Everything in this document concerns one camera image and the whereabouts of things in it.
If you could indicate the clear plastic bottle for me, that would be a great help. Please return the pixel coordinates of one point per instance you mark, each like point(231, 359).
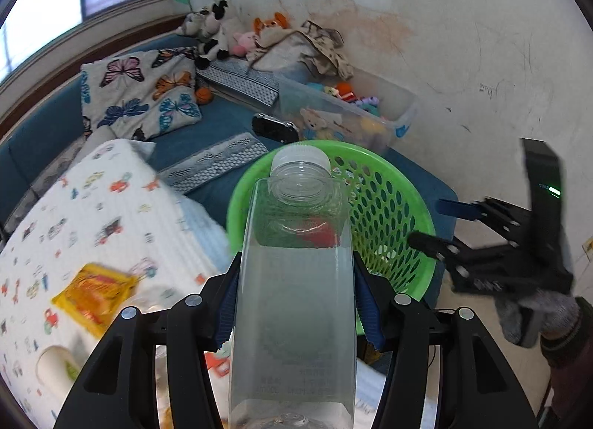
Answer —
point(292, 317)

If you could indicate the white paper cup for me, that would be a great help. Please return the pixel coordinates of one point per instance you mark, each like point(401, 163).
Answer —
point(55, 364)

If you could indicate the white cloth bundle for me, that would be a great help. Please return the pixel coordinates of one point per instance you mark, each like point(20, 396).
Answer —
point(282, 58)

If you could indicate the small toy basketball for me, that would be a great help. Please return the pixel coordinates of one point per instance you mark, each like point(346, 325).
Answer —
point(204, 96)

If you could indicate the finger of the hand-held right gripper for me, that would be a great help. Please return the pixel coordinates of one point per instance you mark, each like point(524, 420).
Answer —
point(431, 244)
point(456, 209)

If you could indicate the pink plush toy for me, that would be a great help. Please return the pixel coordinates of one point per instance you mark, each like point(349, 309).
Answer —
point(243, 42)

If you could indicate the clear plastic storage box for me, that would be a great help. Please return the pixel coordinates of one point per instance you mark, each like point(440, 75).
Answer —
point(324, 100)

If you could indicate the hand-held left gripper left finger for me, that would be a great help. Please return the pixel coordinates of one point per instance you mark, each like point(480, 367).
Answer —
point(227, 313)

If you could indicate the orange plush fox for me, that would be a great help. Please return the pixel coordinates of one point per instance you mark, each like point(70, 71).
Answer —
point(273, 23)

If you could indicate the yellow snack packet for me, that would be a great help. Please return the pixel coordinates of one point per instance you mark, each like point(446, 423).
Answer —
point(92, 294)

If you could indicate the blue sofa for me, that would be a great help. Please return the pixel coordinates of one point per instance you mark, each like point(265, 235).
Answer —
point(222, 118)

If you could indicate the white printed quilt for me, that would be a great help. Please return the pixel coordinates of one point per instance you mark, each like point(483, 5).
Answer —
point(92, 225)

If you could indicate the green plastic basket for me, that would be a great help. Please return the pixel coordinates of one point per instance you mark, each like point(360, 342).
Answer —
point(237, 211)

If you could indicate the person's right hand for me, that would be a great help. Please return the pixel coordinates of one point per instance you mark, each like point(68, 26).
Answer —
point(560, 313)

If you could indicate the grey striped mat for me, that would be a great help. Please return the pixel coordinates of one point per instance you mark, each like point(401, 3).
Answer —
point(245, 83)
point(217, 160)

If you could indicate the butterfly print pillow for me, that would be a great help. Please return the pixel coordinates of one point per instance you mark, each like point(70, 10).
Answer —
point(139, 95)

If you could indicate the black handheld console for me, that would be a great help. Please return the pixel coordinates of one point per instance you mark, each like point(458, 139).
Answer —
point(273, 127)

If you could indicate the grey plush toy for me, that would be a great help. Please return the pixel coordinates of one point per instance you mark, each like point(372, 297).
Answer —
point(192, 23)

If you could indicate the beige patterned garment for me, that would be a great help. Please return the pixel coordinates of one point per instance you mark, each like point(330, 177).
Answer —
point(324, 46)

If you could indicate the window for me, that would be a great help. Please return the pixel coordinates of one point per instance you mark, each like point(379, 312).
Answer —
point(55, 16)

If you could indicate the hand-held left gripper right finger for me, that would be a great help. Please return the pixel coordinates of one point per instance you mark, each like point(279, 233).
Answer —
point(368, 313)

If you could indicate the black white plush cow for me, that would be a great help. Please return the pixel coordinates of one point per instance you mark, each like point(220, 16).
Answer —
point(215, 16)

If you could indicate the person's right forearm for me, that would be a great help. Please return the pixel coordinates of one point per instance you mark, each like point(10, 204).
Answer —
point(570, 364)

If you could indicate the pile of small toys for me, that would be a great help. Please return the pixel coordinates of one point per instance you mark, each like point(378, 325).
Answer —
point(366, 102)

